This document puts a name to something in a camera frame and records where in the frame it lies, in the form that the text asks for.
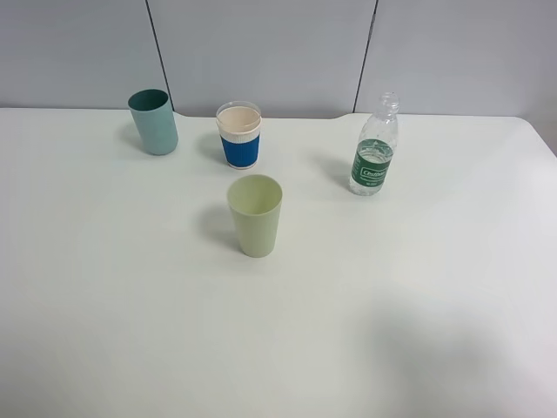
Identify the light green plastic cup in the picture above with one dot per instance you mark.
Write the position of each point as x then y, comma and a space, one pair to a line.
255, 202

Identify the clear bottle green label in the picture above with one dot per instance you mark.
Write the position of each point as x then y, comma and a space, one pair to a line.
376, 146

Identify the blue sleeved paper cup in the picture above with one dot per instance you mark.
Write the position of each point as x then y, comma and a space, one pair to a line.
239, 125

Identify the teal plastic cup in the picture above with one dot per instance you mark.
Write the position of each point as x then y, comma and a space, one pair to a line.
154, 119

